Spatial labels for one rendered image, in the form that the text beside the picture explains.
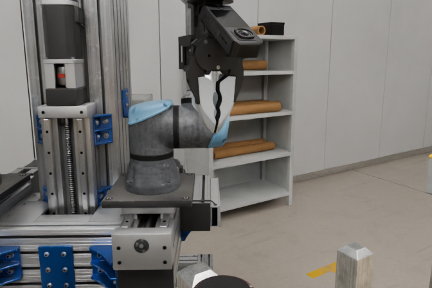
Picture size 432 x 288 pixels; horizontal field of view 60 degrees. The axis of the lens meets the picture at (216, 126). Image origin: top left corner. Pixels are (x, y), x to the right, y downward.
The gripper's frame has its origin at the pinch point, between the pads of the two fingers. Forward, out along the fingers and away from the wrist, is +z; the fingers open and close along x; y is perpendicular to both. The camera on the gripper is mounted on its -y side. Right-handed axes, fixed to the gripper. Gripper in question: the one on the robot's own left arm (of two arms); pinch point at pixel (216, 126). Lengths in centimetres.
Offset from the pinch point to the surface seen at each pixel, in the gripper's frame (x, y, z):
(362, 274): -14.0, -17.8, 18.8
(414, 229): -240, 142, 127
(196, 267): 10.8, -19.2, 10.9
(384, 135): -369, 293, 89
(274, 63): -174, 254, -4
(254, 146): -143, 234, 69
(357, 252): -13.3, -17.2, 15.6
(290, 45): -176, 232, -21
